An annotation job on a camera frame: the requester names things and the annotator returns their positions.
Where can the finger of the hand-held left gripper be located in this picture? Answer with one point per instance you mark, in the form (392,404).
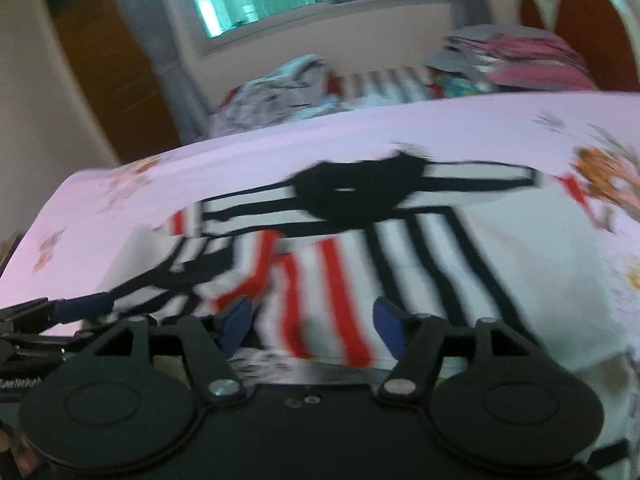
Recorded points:
(82,305)

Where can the black red striped white shirt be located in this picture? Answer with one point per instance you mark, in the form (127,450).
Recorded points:
(500,260)

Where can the colourful printed cloth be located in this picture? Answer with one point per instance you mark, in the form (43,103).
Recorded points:
(460,85)

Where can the pile of white grey clothes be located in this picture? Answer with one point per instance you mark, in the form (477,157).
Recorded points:
(280,95)

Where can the grey curtain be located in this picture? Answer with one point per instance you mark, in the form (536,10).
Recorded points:
(160,60)

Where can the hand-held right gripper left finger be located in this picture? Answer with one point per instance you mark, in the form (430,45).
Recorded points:
(234,327)

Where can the brown wooden door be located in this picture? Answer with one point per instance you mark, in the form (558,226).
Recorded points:
(115,70)

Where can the red white striped cloth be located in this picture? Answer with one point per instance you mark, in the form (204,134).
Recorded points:
(390,82)

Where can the wooden bedside furniture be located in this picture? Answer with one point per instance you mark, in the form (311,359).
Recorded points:
(7,252)

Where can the stack of folded pink clothes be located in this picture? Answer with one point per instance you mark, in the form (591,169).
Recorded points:
(525,57)

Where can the pink floral bed sheet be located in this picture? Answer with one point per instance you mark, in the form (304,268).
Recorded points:
(350,130)

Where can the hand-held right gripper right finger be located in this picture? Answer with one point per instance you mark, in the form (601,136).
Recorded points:
(390,330)

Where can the white headboard with brown panels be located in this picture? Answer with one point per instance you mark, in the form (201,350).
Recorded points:
(585,10)

